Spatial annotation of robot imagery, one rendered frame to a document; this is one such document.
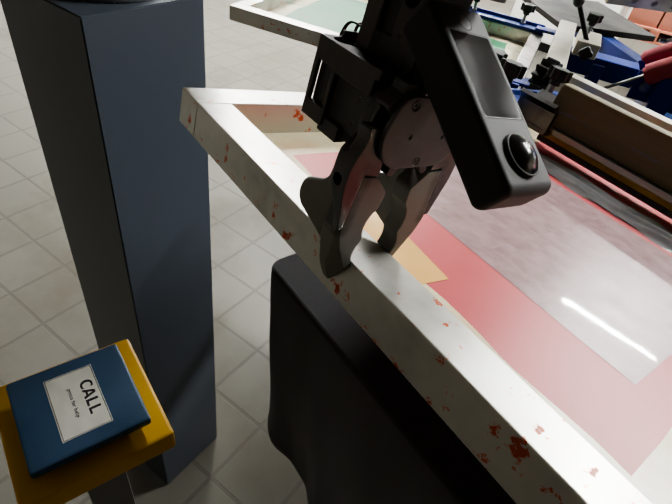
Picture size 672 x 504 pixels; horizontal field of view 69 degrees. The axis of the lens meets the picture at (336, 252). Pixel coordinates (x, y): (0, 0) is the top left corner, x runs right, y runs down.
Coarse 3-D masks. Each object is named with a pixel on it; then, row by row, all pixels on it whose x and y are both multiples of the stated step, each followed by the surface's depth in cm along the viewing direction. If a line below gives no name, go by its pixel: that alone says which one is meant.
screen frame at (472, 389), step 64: (192, 128) 51; (256, 128) 48; (256, 192) 43; (384, 256) 36; (384, 320) 33; (448, 320) 32; (448, 384) 30; (512, 384) 29; (512, 448) 27; (576, 448) 27
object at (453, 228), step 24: (312, 168) 52; (456, 168) 64; (576, 168) 80; (456, 192) 58; (552, 192) 68; (624, 192) 77; (432, 216) 51; (456, 216) 53; (480, 216) 55; (504, 216) 57; (528, 216) 59; (552, 216) 61; (576, 216) 63; (600, 216) 65; (432, 240) 47; (456, 240) 49; (480, 240) 50; (504, 240) 52
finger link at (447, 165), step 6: (450, 156) 34; (444, 162) 34; (450, 162) 34; (426, 168) 34; (432, 168) 33; (438, 168) 34; (444, 168) 34; (450, 168) 35; (444, 174) 35; (450, 174) 35; (438, 180) 35; (444, 180) 35; (438, 186) 35; (432, 192) 35; (438, 192) 36; (432, 198) 36; (432, 204) 36; (426, 210) 36
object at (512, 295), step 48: (528, 240) 53; (576, 240) 57; (624, 240) 61; (432, 288) 41; (480, 288) 43; (528, 288) 45; (576, 288) 48; (624, 288) 51; (528, 336) 40; (576, 336) 41; (624, 336) 44; (576, 384) 36; (624, 384) 38; (624, 432) 34
